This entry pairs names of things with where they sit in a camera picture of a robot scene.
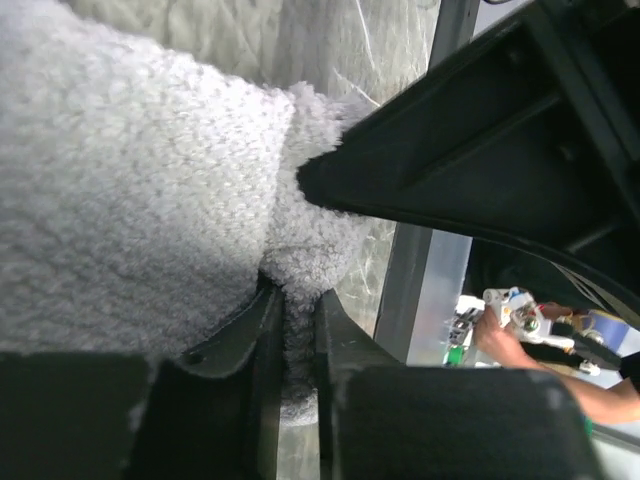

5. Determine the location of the aluminium rail frame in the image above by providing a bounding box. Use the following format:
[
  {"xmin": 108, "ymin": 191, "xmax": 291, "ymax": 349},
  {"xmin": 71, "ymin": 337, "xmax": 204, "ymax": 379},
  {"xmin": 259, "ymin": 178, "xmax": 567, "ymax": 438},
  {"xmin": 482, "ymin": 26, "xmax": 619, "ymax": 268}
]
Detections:
[{"xmin": 406, "ymin": 230, "xmax": 472, "ymax": 366}]

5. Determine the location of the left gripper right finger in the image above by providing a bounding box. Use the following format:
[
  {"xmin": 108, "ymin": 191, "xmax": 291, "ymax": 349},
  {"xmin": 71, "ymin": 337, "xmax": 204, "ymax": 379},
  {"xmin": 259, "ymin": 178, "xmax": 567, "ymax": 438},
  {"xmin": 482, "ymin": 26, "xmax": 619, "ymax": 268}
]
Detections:
[{"xmin": 314, "ymin": 291, "xmax": 408, "ymax": 450}]

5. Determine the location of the operator hand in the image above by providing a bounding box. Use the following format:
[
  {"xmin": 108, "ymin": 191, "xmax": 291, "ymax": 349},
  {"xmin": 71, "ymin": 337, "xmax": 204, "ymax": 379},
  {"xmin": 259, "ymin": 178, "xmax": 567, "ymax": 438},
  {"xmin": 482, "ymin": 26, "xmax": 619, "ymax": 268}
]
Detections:
[{"xmin": 473, "ymin": 309, "xmax": 542, "ymax": 370}]

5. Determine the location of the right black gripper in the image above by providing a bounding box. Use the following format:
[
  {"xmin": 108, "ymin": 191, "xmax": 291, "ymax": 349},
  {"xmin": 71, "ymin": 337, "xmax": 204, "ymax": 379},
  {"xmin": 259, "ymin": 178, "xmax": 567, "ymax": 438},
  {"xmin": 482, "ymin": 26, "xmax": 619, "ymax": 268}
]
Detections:
[{"xmin": 297, "ymin": 1, "xmax": 639, "ymax": 325}]

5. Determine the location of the operator forearm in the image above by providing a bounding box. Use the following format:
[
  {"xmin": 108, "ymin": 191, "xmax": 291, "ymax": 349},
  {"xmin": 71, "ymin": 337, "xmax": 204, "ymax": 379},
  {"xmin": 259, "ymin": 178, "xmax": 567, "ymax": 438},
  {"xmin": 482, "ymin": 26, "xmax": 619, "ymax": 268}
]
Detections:
[{"xmin": 527, "ymin": 359, "xmax": 639, "ymax": 424}]

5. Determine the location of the white teleoperation handle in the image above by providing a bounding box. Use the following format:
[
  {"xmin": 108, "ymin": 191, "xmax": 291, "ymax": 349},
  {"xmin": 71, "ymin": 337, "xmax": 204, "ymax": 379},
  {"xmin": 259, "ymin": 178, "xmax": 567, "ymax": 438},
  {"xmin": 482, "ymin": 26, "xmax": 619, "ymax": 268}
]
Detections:
[{"xmin": 444, "ymin": 287, "xmax": 621, "ymax": 376}]

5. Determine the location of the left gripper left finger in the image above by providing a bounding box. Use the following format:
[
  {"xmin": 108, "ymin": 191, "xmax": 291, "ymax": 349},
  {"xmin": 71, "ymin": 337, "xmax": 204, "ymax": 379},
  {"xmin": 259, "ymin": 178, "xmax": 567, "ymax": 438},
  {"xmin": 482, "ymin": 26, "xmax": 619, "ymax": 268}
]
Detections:
[{"xmin": 181, "ymin": 279, "xmax": 283, "ymax": 479}]

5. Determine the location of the white towel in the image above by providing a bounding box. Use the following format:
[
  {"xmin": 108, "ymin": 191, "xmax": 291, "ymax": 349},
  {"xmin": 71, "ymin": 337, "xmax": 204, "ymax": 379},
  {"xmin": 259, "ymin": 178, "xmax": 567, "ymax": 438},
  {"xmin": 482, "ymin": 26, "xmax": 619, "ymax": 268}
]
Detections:
[{"xmin": 1, "ymin": 1, "xmax": 370, "ymax": 425}]

